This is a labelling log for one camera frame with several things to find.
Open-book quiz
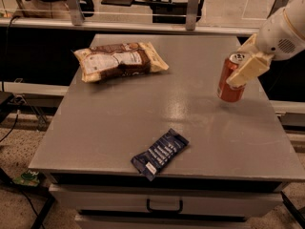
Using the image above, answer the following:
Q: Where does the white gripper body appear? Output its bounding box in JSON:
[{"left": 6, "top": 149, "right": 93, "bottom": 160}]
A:
[{"left": 256, "top": 7, "right": 305, "bottom": 60}]

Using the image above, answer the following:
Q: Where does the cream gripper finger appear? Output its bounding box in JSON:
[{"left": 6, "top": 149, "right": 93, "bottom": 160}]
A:
[
  {"left": 232, "top": 52, "right": 274, "bottom": 85},
  {"left": 237, "top": 33, "right": 257, "bottom": 53}
]

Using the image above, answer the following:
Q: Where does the red coke can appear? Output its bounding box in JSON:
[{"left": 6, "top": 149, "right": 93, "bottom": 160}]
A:
[{"left": 217, "top": 52, "right": 249, "bottom": 102}]

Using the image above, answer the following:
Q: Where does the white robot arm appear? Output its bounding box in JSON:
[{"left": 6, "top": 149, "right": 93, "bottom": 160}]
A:
[{"left": 226, "top": 0, "right": 305, "bottom": 88}]

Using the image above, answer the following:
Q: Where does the blue rxbar wrapper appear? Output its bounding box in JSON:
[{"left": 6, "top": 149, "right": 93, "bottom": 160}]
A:
[{"left": 131, "top": 129, "right": 189, "bottom": 181}]

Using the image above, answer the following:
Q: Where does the brown white chip bag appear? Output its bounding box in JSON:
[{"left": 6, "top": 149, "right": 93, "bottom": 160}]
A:
[{"left": 73, "top": 42, "right": 169, "bottom": 82}]

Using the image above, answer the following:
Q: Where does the green packet on floor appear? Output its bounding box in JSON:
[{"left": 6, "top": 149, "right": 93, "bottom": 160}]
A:
[{"left": 12, "top": 170, "right": 40, "bottom": 187}]

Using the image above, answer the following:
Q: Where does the grey metal rail frame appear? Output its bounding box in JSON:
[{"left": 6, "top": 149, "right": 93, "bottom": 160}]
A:
[{"left": 0, "top": 0, "right": 294, "bottom": 39}]

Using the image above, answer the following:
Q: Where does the black drawer handle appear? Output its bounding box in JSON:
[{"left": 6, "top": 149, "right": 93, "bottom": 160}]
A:
[{"left": 146, "top": 198, "right": 184, "bottom": 214}]

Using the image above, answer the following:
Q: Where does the black cable on floor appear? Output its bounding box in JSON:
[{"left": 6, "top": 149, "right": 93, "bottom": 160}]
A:
[{"left": 0, "top": 14, "right": 39, "bottom": 229}]

